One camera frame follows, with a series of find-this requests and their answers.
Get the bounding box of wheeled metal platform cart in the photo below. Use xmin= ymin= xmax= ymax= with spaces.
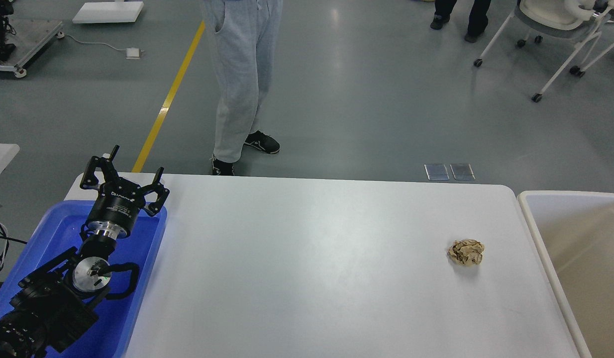
xmin=0 ymin=0 xmax=65 ymax=79

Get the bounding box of metal floor plate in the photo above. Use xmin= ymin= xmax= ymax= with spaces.
xmin=424 ymin=163 xmax=449 ymax=181
xmin=450 ymin=163 xmax=476 ymax=181

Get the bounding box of blue plastic bin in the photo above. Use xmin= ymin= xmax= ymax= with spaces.
xmin=0 ymin=200 xmax=168 ymax=358

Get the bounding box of white foam board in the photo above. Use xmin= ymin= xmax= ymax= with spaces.
xmin=72 ymin=0 xmax=145 ymax=23

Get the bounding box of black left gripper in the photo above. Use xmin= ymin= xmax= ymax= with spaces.
xmin=80 ymin=145 xmax=170 ymax=238

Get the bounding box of person in grey sweatpants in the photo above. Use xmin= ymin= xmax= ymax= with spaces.
xmin=200 ymin=0 xmax=284 ymax=176

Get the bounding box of beige plastic bin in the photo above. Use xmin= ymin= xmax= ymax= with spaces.
xmin=517 ymin=190 xmax=614 ymax=358

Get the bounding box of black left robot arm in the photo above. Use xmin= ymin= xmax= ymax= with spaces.
xmin=0 ymin=147 xmax=170 ymax=358

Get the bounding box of right metal floor plate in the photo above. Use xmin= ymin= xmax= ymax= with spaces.
xmin=450 ymin=163 xmax=476 ymax=181

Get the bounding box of left metal floor plate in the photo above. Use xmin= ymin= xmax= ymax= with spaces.
xmin=424 ymin=163 xmax=449 ymax=181

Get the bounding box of person in dark trousers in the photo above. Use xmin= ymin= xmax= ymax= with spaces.
xmin=430 ymin=0 xmax=493 ymax=43

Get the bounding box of white power adapter with cable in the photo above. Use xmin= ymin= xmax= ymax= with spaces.
xmin=57 ymin=32 xmax=144 ymax=60

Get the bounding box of white office chair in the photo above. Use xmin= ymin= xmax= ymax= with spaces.
xmin=473 ymin=0 xmax=614 ymax=103

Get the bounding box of crumpled brown paper ball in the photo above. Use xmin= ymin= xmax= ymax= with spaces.
xmin=447 ymin=239 xmax=485 ymax=267

